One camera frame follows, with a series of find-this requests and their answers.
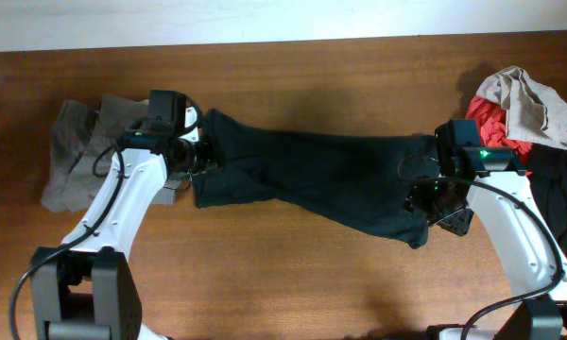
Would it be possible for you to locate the dark green t-shirt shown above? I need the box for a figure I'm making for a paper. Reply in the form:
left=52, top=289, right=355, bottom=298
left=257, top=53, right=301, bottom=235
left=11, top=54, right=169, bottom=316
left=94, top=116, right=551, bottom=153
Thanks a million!
left=193, top=110, right=438, bottom=248

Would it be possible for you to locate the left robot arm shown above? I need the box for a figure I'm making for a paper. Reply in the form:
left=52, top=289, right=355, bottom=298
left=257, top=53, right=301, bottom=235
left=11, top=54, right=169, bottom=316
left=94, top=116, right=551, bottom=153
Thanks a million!
left=21, top=130, right=216, bottom=340

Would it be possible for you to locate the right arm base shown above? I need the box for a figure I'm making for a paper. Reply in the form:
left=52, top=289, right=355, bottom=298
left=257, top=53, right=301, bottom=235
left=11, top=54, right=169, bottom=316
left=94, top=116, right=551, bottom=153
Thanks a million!
left=426, top=324, right=495, bottom=340

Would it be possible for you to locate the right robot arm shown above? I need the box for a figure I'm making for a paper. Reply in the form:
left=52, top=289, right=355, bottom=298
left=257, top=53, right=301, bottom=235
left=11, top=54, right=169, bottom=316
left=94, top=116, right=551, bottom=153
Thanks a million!
left=409, top=146, right=567, bottom=339

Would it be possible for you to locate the red garment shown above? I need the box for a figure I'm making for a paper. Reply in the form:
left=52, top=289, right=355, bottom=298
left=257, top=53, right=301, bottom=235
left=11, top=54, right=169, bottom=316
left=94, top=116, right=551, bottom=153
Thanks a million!
left=466, top=96, right=533, bottom=165

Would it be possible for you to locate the black garment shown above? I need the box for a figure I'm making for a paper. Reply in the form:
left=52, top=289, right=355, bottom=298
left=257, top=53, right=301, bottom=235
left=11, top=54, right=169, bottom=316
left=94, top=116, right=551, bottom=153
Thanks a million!
left=525, top=144, right=567, bottom=258

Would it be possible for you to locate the beige garment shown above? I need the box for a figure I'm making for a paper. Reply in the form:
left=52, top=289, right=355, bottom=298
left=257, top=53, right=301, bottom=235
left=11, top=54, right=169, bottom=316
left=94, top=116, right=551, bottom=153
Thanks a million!
left=475, top=66, right=567, bottom=150

